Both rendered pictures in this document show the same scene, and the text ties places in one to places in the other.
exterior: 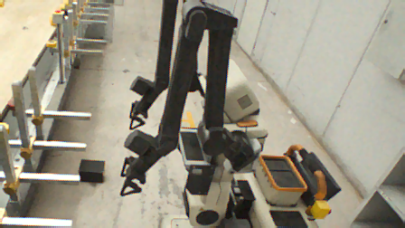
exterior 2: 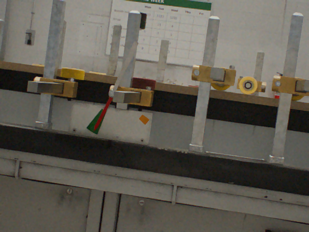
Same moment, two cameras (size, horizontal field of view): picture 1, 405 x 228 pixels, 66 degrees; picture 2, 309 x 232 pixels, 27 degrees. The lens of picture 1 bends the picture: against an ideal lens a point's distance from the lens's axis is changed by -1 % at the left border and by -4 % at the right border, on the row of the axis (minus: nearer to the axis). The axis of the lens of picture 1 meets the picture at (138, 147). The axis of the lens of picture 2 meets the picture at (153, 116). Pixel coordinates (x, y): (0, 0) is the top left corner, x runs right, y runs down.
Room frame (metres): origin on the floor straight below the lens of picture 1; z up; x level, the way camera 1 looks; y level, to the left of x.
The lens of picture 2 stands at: (3.22, -1.32, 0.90)
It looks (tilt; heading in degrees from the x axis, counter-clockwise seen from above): 3 degrees down; 102
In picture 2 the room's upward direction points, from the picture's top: 8 degrees clockwise
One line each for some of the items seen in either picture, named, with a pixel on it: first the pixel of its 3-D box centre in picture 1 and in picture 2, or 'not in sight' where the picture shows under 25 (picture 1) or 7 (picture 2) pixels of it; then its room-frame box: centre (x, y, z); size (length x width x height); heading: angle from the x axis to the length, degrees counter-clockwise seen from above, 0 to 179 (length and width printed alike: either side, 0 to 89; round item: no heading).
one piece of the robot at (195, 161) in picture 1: (197, 155); not in sight; (1.04, -0.25, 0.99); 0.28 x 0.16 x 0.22; 5
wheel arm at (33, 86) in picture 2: (76, 52); (54, 88); (2.47, 0.59, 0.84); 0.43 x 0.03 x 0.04; 95
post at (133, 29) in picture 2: (71, 38); (125, 86); (2.68, 0.68, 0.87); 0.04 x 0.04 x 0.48; 5
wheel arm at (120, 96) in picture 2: (81, 41); (132, 97); (2.72, 0.60, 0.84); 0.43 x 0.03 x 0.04; 95
